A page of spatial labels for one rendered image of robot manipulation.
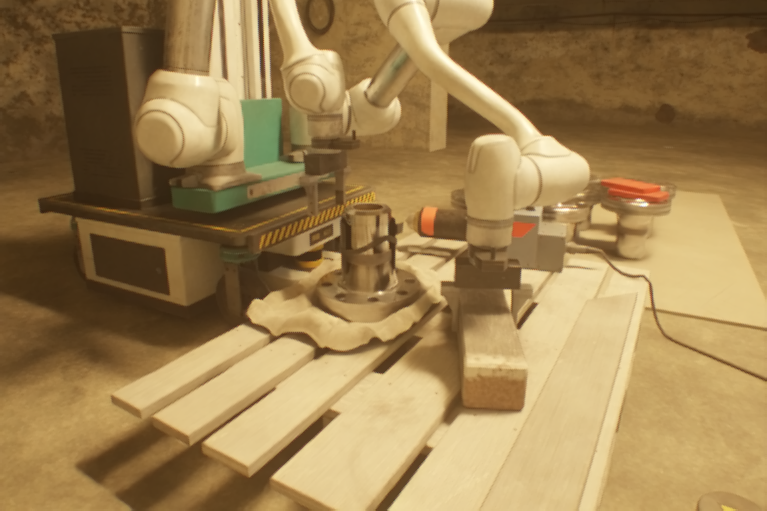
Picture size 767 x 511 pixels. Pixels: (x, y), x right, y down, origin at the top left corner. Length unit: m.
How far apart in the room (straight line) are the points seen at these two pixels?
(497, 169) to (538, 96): 9.40
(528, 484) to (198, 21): 1.05
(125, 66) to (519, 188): 1.13
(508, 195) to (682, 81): 9.12
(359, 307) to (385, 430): 0.38
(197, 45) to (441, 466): 0.94
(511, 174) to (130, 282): 1.15
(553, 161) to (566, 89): 9.18
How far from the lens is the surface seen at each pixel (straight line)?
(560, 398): 0.96
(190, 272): 1.50
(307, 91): 1.10
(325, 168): 1.30
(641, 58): 10.07
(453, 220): 1.62
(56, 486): 1.15
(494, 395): 0.93
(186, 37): 1.20
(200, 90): 1.19
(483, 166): 0.96
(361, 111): 1.76
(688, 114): 10.04
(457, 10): 1.36
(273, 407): 0.95
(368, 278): 1.23
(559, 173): 1.06
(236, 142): 1.39
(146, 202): 1.67
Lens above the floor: 0.68
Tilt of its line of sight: 15 degrees down
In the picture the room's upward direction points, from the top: straight up
